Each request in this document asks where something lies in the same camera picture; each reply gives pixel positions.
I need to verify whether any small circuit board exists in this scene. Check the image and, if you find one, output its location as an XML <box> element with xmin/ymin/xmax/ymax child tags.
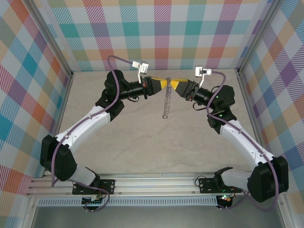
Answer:
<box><xmin>82</xmin><ymin>194</ymin><xmax>106</xmax><ymax>206</ymax></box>
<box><xmin>217</xmin><ymin>194</ymin><xmax>235</xmax><ymax>207</ymax></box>

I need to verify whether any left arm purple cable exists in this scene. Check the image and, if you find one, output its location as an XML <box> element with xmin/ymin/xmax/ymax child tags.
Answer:
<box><xmin>50</xmin><ymin>55</ymin><xmax>133</xmax><ymax>213</ymax></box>

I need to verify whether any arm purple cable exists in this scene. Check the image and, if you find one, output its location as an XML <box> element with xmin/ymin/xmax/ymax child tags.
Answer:
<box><xmin>50</xmin><ymin>55</ymin><xmax>133</xmax><ymax>213</ymax></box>
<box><xmin>206</xmin><ymin>70</ymin><xmax>280</xmax><ymax>212</ymax></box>

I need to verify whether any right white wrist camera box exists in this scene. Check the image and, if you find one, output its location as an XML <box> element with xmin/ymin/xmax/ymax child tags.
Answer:
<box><xmin>194</xmin><ymin>66</ymin><xmax>212</xmax><ymax>88</ymax></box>

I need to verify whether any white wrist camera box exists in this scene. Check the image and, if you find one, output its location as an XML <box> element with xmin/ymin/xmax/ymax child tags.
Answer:
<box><xmin>132</xmin><ymin>61</ymin><xmax>150</xmax><ymax>83</ymax></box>
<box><xmin>194</xmin><ymin>66</ymin><xmax>212</xmax><ymax>88</ymax></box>

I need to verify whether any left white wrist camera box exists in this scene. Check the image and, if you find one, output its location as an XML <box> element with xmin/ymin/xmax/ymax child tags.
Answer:
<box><xmin>132</xmin><ymin>61</ymin><xmax>150</xmax><ymax>83</ymax></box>

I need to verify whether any aluminium side rail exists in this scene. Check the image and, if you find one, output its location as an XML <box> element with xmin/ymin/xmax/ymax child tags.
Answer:
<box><xmin>236</xmin><ymin>68</ymin><xmax>273</xmax><ymax>176</ymax></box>
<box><xmin>41</xmin><ymin>71</ymin><xmax>75</xmax><ymax>179</ymax></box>

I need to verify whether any aluminium frame post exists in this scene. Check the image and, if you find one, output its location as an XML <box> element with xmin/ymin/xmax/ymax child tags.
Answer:
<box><xmin>235</xmin><ymin>0</ymin><xmax>283</xmax><ymax>74</ymax></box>
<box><xmin>25</xmin><ymin>0</ymin><xmax>75</xmax><ymax>76</ymax></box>

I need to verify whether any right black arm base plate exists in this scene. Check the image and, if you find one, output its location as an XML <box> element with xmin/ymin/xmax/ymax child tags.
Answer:
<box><xmin>198</xmin><ymin>177</ymin><xmax>243</xmax><ymax>194</ymax></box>

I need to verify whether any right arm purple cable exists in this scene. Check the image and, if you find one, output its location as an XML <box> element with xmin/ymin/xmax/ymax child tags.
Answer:
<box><xmin>206</xmin><ymin>70</ymin><xmax>280</xmax><ymax>212</ymax></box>

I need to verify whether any aluminium mounting rail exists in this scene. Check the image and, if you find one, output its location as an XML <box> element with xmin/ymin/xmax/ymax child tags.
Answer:
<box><xmin>26</xmin><ymin>172</ymin><xmax>288</xmax><ymax>197</ymax></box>

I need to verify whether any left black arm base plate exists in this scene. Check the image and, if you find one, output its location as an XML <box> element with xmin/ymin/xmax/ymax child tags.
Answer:
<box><xmin>72</xmin><ymin>179</ymin><xmax>116</xmax><ymax>195</ymax></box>

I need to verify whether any white slotted cable duct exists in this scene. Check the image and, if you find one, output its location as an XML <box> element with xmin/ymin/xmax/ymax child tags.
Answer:
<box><xmin>38</xmin><ymin>198</ymin><xmax>218</xmax><ymax>207</ymax></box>

